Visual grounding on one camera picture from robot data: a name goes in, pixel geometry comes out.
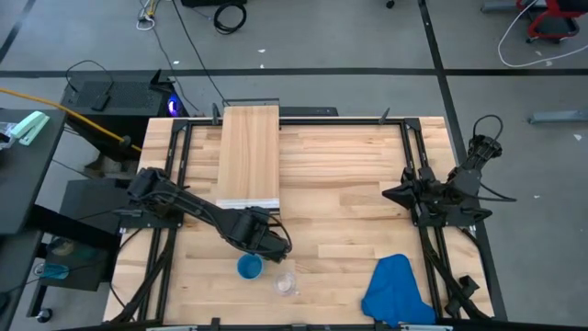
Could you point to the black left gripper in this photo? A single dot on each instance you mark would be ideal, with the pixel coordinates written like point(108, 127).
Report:
point(262, 239)

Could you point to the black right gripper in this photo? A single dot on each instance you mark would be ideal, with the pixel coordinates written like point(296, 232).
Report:
point(432, 193)

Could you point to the light blue cup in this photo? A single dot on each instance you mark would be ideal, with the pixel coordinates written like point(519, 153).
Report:
point(250, 267)

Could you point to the clear glass mug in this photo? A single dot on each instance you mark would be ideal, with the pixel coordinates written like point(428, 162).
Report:
point(286, 283)

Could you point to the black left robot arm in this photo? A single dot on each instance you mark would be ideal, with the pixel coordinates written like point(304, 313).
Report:
point(184, 202)

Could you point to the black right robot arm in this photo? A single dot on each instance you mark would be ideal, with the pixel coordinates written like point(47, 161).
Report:
point(478, 156)

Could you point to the blue cloth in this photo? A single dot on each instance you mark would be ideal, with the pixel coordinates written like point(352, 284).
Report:
point(395, 294)

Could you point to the black power strip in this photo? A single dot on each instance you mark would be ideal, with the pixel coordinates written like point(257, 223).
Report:
point(308, 111)

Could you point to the grey metal bar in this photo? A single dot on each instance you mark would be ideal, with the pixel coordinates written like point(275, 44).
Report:
point(558, 116)

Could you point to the black side cart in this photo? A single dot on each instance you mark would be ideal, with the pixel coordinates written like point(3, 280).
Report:
point(92, 197)

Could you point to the black computer tower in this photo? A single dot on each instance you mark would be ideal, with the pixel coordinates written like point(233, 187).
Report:
point(124, 96)

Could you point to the black phone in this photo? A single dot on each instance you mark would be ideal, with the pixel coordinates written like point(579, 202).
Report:
point(100, 102)

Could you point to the red chair base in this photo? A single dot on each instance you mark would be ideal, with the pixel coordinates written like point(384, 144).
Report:
point(551, 18)

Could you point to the black desk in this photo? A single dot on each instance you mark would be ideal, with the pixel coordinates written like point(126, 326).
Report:
point(27, 174)

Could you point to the mint green stapler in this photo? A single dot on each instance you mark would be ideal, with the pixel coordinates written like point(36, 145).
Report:
point(30, 128)

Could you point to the black aluminium rig frame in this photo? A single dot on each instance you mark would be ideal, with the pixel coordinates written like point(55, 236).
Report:
point(298, 121)

